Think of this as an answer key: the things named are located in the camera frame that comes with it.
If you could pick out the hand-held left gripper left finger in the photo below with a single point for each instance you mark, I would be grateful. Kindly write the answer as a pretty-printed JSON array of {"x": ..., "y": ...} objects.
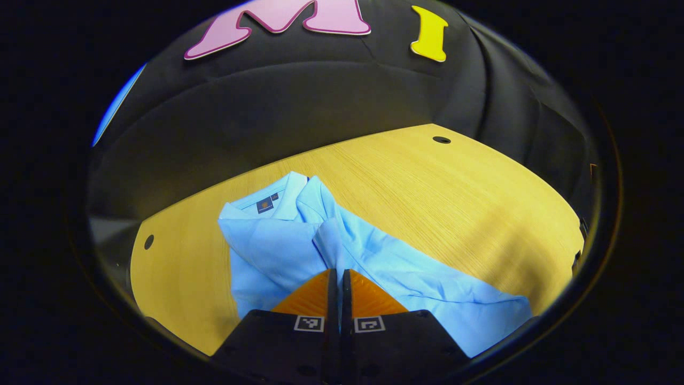
[{"x": 332, "y": 305}]

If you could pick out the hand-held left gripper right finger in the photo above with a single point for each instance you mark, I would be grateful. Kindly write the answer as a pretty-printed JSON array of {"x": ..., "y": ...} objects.
[{"x": 346, "y": 305}]

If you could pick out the light blue T-shirt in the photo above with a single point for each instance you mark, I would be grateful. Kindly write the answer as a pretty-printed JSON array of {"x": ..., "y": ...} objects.
[{"x": 374, "y": 256}]

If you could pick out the black backdrop cloth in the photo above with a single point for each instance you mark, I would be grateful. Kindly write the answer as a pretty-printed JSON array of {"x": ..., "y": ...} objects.
[{"x": 320, "y": 101}]

